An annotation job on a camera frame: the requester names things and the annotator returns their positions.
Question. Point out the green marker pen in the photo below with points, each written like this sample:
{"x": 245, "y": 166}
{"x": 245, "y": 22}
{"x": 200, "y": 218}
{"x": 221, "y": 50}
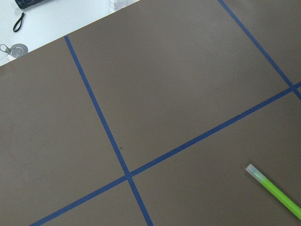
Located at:
{"x": 274, "y": 190}

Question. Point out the folded blue umbrella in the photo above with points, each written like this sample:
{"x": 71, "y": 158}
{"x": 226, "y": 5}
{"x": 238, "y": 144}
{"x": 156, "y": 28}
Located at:
{"x": 23, "y": 5}

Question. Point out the round silver keychain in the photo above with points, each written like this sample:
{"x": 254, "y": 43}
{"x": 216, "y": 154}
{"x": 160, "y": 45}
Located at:
{"x": 15, "y": 51}

